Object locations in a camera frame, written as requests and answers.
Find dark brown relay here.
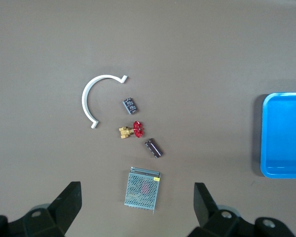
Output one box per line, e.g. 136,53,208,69
144,138,163,159

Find brown table cover sheet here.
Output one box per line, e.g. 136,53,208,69
0,0,296,237

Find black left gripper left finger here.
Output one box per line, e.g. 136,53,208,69
0,181,82,237

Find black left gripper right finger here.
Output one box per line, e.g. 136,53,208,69
187,182,296,237

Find metal mesh power supply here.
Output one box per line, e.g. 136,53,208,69
124,166,162,214

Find blue plastic tray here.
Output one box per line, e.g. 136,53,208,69
260,92,296,179

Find brass valve red handwheel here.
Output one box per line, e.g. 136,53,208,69
118,120,145,139

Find dark connector block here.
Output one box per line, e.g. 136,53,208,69
122,97,140,115

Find white curved plastic bracket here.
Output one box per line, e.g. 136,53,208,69
81,74,129,129

